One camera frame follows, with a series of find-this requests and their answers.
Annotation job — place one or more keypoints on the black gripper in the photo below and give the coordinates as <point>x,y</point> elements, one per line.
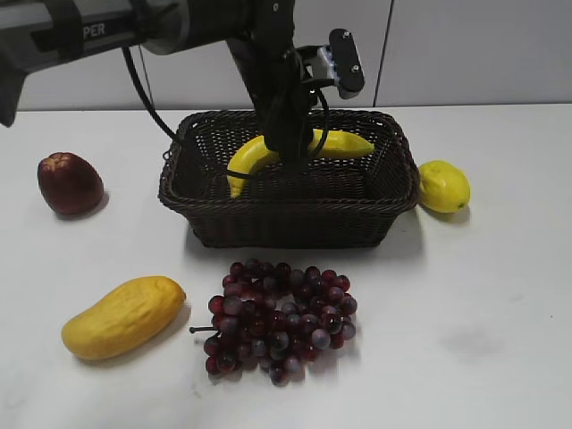
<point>285,82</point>

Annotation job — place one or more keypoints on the yellow banana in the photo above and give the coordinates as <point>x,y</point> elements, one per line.
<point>253,156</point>

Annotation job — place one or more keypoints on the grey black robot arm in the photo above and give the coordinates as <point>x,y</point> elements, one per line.
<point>36,35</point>

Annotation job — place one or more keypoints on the dark woven basket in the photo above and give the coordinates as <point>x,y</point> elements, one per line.
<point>333,204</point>

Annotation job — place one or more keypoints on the yellow lemon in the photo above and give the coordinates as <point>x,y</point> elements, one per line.
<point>444,188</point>

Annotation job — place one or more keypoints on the red purple grape bunch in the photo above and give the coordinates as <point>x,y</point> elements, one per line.
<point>281,320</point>

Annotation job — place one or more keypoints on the dark red apple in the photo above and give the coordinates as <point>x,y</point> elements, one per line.
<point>69,184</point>

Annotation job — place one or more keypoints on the yellow mango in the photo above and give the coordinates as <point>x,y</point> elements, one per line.
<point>124,319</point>

